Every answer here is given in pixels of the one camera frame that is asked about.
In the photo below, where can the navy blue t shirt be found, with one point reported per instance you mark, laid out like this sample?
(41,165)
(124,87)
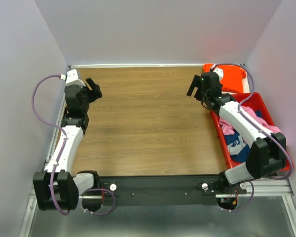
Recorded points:
(238,149)

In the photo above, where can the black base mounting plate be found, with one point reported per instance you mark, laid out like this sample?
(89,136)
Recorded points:
(116,191)

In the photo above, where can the folded orange t shirt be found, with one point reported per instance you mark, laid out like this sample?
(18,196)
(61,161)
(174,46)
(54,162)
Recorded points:
(234,79)

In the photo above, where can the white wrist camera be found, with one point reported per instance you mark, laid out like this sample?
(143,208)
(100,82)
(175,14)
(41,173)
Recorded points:
(214,68)
(72,78)

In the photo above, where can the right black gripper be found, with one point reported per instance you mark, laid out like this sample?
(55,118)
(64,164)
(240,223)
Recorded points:
(196,81)

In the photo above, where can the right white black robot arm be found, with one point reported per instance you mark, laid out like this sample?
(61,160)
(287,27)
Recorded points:
(267,152)

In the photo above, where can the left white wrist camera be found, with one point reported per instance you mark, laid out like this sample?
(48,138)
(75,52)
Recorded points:
(72,78)

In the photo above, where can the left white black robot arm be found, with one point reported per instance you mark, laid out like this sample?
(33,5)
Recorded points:
(55,187)

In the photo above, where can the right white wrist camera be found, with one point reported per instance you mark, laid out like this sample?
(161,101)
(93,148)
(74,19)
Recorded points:
(214,68)

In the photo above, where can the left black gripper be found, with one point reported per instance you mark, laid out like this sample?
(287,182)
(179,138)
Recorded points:
(95,93)

